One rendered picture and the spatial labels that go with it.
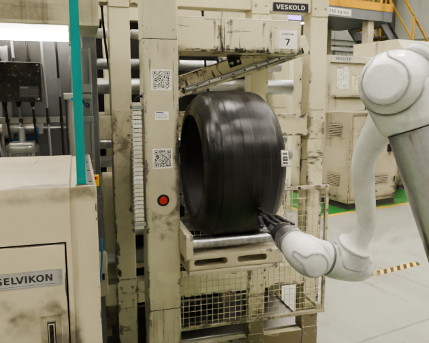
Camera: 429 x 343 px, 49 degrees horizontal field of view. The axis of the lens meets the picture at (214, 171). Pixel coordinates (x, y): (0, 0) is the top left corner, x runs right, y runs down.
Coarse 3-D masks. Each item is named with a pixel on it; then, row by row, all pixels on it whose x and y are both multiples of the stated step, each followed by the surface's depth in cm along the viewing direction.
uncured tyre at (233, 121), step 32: (224, 96) 179; (256, 96) 183; (192, 128) 212; (224, 128) 167; (256, 128) 170; (192, 160) 218; (224, 160) 164; (256, 160) 167; (192, 192) 214; (224, 192) 166; (256, 192) 169; (224, 224) 175; (256, 224) 180
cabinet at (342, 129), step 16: (336, 112) 614; (352, 112) 591; (336, 128) 615; (352, 128) 596; (336, 144) 619; (352, 144) 599; (336, 160) 621; (384, 160) 630; (336, 176) 622; (384, 176) 634; (336, 192) 625; (352, 192) 610; (384, 192) 639; (352, 208) 617
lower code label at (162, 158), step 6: (156, 150) 177; (162, 150) 178; (168, 150) 178; (156, 156) 177; (162, 156) 178; (168, 156) 178; (156, 162) 178; (162, 162) 178; (168, 162) 179; (156, 168) 178; (162, 168) 179
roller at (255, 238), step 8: (256, 232) 187; (264, 232) 187; (200, 240) 179; (208, 240) 180; (216, 240) 181; (224, 240) 182; (232, 240) 183; (240, 240) 183; (248, 240) 184; (256, 240) 185; (264, 240) 186; (272, 240) 188
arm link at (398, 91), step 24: (384, 72) 95; (408, 72) 94; (360, 96) 101; (384, 96) 95; (408, 96) 94; (384, 120) 101; (408, 120) 98; (408, 144) 100; (408, 168) 101; (408, 192) 103
